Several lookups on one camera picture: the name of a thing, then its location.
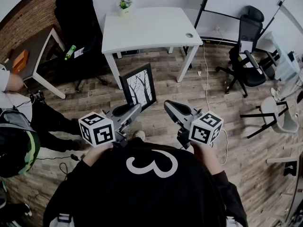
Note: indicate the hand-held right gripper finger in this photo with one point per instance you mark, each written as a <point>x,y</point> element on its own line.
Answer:
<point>171,112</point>
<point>192,109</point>

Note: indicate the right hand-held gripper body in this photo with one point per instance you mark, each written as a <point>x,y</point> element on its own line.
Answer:
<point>206,129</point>

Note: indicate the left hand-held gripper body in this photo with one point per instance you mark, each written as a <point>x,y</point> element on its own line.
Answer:
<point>97,129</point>

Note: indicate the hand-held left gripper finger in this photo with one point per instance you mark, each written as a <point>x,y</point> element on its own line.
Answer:
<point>132,113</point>
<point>111,112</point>

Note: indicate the black framed tree picture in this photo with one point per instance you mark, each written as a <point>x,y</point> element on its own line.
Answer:
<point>139,84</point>

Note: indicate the person's right forearm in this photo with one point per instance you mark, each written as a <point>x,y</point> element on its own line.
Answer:
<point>208,158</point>

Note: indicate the person's left forearm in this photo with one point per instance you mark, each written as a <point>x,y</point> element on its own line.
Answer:
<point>97,154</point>

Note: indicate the person's white shoe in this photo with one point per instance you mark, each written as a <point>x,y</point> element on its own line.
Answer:
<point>139,135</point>

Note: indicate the black power adapter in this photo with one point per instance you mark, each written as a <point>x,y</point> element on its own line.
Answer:
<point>75,157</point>

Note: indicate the white paper sheet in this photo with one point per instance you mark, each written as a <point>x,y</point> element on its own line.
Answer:
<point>78,52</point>

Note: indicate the black office chair with armrests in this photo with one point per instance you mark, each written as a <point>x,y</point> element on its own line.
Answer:
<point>251,74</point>

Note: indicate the green bottle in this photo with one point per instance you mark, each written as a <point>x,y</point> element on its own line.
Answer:
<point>70,52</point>

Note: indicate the stack of white papers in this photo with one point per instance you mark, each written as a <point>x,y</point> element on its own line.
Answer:
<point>246,61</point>

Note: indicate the person in dark jacket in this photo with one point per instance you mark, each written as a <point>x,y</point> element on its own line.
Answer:
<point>142,193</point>

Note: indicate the white chair with black legs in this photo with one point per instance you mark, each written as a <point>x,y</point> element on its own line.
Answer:
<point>284,119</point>

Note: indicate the black and green backpack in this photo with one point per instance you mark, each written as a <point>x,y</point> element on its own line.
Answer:
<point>14,150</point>

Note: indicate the black high-back office chair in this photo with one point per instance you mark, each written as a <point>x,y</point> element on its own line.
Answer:
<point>75,25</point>

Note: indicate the orange box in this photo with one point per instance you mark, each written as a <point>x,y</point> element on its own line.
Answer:
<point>20,61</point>

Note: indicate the white storage cart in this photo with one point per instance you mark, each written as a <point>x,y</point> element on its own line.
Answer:
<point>285,63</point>

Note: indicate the potted plant in white pot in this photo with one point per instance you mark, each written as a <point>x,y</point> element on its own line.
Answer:
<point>124,7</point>

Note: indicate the white wall plug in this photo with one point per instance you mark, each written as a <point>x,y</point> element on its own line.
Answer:
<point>217,28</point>

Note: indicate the grey desk with white edge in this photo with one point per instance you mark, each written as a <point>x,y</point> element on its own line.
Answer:
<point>35,48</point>

